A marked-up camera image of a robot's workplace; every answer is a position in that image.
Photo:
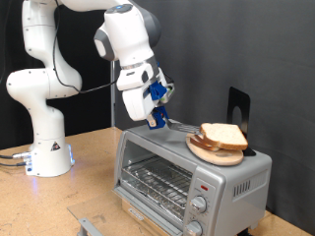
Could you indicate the silver oven knob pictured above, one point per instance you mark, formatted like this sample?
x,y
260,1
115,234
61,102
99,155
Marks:
x,y
193,228
198,204

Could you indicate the black metal bookend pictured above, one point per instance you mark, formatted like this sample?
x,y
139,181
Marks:
x,y
244,101

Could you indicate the slotted spatula with blue block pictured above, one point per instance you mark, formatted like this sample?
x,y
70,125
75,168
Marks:
x,y
160,118

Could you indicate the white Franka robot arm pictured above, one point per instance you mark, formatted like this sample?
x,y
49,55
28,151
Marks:
x,y
42,88

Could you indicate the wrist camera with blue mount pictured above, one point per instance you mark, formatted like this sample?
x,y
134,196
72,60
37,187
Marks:
x,y
157,91

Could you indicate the vertical metal pole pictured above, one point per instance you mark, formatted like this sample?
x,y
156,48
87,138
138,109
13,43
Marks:
x,y
113,108

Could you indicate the red oven indicator light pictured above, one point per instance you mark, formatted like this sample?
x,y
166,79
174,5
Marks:
x,y
204,188

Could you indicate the dark grey backdrop curtain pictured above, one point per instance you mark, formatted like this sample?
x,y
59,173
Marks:
x,y
229,49

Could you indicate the silver toaster oven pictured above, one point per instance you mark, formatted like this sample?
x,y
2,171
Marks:
x,y
229,183

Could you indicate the bread slice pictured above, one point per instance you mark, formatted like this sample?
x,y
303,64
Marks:
x,y
197,144
226,134

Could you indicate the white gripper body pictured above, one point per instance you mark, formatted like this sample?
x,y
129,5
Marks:
x,y
139,101

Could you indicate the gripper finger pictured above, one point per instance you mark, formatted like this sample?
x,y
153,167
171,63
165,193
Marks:
x,y
152,120

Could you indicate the round wooden plate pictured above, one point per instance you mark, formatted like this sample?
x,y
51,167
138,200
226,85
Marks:
x,y
213,159

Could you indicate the black backdrop curtain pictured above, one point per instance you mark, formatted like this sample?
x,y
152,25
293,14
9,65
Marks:
x,y
13,128

